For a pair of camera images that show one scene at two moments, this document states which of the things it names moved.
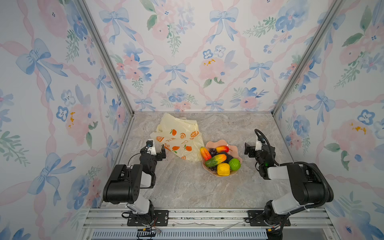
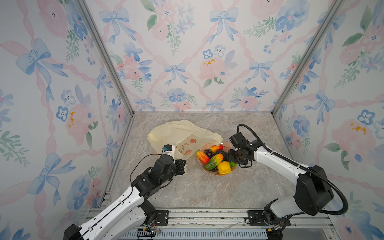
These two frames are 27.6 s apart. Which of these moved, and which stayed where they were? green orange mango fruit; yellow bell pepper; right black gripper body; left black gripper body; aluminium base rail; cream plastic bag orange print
Moved: right black gripper body; cream plastic bag orange print; left black gripper body
Stayed: yellow bell pepper; green orange mango fruit; aluminium base rail
